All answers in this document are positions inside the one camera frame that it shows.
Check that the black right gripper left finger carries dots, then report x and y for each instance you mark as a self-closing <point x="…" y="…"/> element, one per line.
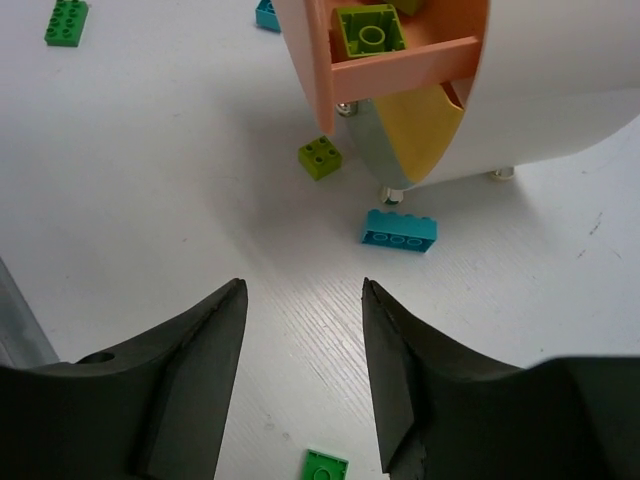
<point x="152" y="407"/>

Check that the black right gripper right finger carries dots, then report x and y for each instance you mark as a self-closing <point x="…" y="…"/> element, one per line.
<point x="445" y="411"/>

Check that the lime square lego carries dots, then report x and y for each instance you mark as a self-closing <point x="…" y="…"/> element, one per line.
<point x="366" y="30"/>
<point x="320" y="158"/>

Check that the yellow drawer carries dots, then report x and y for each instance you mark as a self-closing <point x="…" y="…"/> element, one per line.
<point x="420" y="124"/>

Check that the lime square lego front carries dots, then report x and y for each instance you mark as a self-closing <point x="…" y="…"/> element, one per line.
<point x="366" y="30"/>

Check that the dark green long lego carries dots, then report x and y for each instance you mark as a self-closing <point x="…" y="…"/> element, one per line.
<point x="66" y="23"/>

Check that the lime curved lego assembly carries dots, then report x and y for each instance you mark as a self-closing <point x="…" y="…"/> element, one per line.
<point x="407" y="7"/>

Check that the small green square lego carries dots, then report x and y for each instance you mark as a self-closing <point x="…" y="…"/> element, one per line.
<point x="321" y="466"/>

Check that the long teal lego brick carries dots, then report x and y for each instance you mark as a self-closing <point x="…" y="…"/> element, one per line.
<point x="399" y="231"/>

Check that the cream cylindrical drawer container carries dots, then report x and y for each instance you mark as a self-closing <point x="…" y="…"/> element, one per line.
<point x="554" y="78"/>

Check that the small teal square lego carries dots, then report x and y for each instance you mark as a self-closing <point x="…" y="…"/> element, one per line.
<point x="266" y="17"/>

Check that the aluminium front rail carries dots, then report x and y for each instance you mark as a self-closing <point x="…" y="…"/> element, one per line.
<point x="24" y="344"/>

